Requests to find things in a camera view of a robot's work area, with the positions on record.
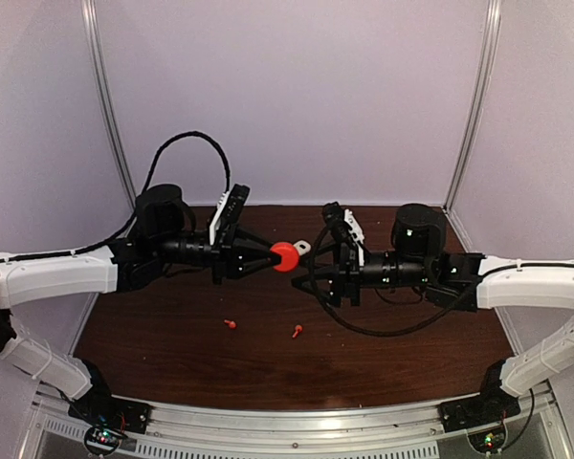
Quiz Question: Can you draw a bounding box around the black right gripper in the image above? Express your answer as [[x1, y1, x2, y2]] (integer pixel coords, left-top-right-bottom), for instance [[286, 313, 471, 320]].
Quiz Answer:
[[292, 237, 431, 308]]

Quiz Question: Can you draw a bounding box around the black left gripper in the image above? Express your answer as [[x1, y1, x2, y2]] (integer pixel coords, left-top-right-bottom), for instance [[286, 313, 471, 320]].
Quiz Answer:
[[153, 223, 281, 285]]

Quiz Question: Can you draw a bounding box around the white charging case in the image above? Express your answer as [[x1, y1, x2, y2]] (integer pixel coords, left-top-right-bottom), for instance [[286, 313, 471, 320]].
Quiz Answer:
[[294, 240, 312, 256]]

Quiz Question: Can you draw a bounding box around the red round charging case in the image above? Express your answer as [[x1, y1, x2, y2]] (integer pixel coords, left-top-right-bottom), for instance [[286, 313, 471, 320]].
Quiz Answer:
[[270, 242, 300, 273]]

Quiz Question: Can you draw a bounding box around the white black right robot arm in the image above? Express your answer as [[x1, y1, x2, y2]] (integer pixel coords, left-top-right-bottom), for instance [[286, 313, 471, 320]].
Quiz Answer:
[[292, 203, 574, 423]]

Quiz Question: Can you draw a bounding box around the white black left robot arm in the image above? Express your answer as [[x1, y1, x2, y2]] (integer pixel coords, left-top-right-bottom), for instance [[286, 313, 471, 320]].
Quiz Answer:
[[0, 184, 299, 425]]

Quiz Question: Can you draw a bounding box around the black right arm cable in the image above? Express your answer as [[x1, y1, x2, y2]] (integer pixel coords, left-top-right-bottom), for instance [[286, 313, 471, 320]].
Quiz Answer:
[[308, 222, 479, 338]]

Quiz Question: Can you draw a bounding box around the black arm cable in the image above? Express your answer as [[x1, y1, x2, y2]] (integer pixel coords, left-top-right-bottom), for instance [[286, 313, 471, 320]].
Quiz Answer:
[[71, 131, 233, 257], [308, 222, 479, 338]]

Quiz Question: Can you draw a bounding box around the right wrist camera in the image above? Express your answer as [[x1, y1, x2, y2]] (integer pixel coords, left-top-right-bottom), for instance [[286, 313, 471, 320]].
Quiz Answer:
[[321, 202, 365, 267]]

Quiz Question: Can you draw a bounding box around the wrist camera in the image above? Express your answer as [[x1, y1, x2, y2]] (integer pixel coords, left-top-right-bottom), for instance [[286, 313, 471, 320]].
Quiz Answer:
[[321, 202, 365, 267], [209, 184, 251, 246]]

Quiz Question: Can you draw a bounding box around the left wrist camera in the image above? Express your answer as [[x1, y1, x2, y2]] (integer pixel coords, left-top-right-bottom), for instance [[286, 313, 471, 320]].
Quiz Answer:
[[209, 184, 251, 246]]

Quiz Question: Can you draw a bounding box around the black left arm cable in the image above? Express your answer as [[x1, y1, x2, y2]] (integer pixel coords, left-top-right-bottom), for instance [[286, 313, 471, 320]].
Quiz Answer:
[[71, 131, 233, 257]]

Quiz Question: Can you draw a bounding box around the aluminium front rail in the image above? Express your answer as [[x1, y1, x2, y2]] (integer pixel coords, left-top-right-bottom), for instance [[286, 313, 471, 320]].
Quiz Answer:
[[15, 382, 574, 458]]

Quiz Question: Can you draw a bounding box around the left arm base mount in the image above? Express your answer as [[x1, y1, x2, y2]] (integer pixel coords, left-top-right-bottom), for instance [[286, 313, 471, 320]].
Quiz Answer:
[[60, 393, 151, 457]]

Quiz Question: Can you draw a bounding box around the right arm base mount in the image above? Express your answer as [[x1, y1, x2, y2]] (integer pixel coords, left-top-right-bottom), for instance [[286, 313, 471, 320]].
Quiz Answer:
[[438, 394, 521, 455]]

